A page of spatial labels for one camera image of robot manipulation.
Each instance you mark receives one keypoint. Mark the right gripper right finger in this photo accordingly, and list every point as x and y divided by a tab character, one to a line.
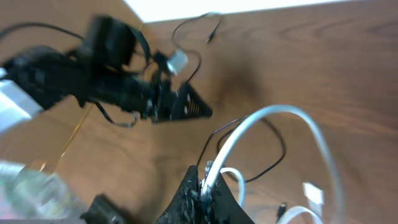
219	205

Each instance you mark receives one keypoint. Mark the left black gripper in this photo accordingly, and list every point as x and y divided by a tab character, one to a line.
144	99

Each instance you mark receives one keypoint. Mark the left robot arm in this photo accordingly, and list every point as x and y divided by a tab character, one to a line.
112	65

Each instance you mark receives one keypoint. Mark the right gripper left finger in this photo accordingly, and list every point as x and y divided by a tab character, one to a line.
185	205

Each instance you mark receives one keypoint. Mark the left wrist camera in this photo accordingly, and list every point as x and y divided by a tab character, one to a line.
177	62

